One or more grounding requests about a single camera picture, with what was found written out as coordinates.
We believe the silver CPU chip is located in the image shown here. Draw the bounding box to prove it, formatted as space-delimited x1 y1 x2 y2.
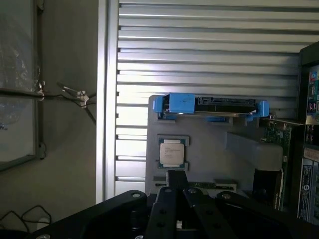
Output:
159 142 186 167

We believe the green RAM stick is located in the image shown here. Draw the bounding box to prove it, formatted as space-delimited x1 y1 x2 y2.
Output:
154 181 236 191

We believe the grey printed parts rack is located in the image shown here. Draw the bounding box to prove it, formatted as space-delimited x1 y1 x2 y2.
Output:
145 94 285 197

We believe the green graphics card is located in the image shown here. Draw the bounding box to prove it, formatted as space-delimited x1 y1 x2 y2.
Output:
260 118 293 210

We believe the disk drive with blue carrier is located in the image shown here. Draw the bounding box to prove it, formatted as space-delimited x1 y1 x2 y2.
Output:
153 92 272 123

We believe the motherboard with printed labels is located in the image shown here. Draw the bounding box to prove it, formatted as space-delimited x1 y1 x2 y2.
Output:
304 65 319 225

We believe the metal spring clamp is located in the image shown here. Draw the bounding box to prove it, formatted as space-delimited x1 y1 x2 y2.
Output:
56 82 97 125

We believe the grey framed glass panel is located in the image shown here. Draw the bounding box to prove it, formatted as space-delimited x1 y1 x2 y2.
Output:
0 0 47 173

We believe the black floor cable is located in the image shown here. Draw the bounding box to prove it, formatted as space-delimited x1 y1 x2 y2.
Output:
0 205 53 233

